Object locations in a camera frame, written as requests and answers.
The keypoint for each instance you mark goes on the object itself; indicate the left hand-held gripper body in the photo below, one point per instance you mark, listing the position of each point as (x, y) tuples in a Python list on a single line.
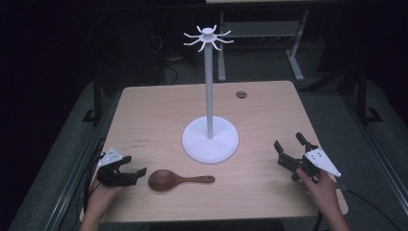
[(109, 166)]

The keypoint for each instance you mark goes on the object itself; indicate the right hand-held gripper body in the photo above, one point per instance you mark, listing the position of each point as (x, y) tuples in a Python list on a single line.
[(309, 163)]

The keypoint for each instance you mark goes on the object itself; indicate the brown wooden spoon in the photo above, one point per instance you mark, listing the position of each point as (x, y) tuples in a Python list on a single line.
[(174, 180)]

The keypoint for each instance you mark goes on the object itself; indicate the white hook stand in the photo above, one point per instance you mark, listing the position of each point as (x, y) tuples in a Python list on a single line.
[(209, 128)]

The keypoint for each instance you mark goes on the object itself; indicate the person's right hand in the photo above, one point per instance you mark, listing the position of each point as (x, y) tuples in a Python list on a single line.
[(316, 191)]

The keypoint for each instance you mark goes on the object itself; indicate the person's left hand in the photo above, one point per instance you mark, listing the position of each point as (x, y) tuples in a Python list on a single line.
[(104, 195)]

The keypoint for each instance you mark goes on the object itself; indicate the black metal stand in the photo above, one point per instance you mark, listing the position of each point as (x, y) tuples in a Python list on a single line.
[(96, 102), (365, 99)]

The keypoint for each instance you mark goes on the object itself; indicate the grey round desk grommet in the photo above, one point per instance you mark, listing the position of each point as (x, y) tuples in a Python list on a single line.
[(241, 94)]

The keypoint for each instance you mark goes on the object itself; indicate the white metal desk frame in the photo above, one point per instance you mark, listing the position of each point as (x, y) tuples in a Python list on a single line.
[(263, 48)]

